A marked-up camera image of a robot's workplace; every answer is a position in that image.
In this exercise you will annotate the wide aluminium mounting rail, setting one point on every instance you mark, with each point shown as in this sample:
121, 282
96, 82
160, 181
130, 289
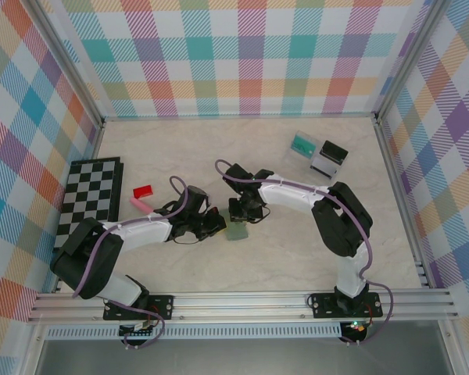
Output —
238, 306

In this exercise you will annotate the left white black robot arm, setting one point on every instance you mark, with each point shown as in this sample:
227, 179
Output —
140, 232

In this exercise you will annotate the green card holder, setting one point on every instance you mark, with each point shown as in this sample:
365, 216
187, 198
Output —
238, 233

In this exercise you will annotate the grey metal panel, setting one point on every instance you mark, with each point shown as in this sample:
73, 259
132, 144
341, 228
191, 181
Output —
238, 359

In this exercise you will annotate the black silver chessboard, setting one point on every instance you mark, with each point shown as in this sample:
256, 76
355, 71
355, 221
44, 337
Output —
90, 187

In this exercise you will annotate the grey black box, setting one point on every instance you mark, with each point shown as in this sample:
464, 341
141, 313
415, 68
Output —
323, 168

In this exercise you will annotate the red block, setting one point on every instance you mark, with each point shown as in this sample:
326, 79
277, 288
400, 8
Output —
143, 191

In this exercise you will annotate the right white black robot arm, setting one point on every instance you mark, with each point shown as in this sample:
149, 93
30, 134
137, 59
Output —
289, 195

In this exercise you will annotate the aluminium frame side rail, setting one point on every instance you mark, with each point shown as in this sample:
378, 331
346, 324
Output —
95, 138
417, 254

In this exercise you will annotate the aluminium frame post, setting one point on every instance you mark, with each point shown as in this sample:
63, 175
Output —
405, 58
76, 66

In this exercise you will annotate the teal card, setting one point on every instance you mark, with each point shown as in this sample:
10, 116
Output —
303, 145

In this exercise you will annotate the pink cylindrical tube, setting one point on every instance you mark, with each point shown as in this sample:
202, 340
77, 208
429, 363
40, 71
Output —
140, 204

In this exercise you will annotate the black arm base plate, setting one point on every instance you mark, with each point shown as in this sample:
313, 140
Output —
322, 304
164, 306

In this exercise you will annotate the small controller circuit board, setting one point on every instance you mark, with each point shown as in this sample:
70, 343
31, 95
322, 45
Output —
355, 328
138, 334

